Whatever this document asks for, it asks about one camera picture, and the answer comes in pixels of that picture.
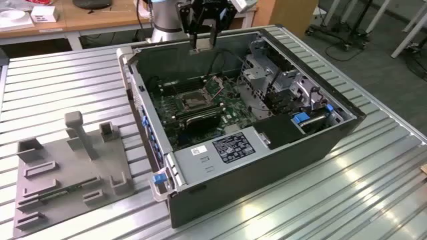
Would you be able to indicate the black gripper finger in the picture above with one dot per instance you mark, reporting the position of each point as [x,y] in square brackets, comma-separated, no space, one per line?
[213,37]
[192,41]

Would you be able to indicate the silver CPU plate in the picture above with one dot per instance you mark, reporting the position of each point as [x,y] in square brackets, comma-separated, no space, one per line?
[203,45]

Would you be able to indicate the CPU socket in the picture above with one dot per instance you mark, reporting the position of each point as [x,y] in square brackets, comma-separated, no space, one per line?
[192,100]

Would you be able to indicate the grey metal drive cage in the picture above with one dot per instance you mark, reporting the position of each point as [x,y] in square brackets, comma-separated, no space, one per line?
[258,75]

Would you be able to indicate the wooden cabinet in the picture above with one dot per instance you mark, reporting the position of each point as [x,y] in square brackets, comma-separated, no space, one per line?
[291,17]

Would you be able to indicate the green RAM stick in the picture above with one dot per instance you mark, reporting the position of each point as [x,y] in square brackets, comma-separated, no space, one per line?
[181,117]
[57,192]
[199,111]

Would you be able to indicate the green motherboard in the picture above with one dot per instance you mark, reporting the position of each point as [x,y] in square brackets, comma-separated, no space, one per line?
[235,110]

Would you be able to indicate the black graphics card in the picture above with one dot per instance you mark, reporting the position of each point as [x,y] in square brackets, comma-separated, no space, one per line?
[201,123]

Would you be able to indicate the black round object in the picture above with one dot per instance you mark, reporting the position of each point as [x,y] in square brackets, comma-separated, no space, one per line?
[91,3]

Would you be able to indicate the blue card retainer clip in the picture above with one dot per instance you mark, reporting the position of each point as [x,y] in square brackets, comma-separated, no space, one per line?
[144,121]

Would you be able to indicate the small silver heatsink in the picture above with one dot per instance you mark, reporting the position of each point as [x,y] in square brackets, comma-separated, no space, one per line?
[232,128]

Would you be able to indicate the blue disk carrier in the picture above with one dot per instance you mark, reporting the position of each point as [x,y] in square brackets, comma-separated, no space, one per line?
[300,118]

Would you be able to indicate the black plastic shroud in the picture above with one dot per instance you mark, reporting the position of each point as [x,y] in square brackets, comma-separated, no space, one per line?
[278,132]

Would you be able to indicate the blue plastic clip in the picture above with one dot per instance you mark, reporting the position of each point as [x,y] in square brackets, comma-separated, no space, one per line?
[328,108]

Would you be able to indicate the black wheeled stand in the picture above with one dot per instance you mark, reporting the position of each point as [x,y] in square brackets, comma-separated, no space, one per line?
[362,15]

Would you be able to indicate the white cardboard box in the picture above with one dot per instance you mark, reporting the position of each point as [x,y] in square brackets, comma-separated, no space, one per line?
[44,12]

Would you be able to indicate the grey power supply unit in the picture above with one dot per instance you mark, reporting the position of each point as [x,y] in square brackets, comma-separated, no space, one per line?
[200,167]

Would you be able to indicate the white foam tray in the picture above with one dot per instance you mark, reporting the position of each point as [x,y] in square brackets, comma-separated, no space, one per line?
[13,18]

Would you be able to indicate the blue case latch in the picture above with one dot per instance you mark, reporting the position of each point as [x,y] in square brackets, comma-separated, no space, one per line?
[159,179]

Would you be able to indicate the grey parts rack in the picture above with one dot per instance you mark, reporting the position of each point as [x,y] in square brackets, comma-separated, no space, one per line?
[80,170]

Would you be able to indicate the black open PC case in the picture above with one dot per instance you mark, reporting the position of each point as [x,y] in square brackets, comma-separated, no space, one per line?
[254,190]

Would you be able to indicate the brown block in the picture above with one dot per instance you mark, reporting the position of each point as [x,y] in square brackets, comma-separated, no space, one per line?
[424,169]

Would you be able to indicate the silver metal bracket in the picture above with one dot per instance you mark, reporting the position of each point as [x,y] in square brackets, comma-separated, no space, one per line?
[304,86]

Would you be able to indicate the white table frame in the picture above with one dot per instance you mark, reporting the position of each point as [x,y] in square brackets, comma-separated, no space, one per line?
[378,17]
[410,37]

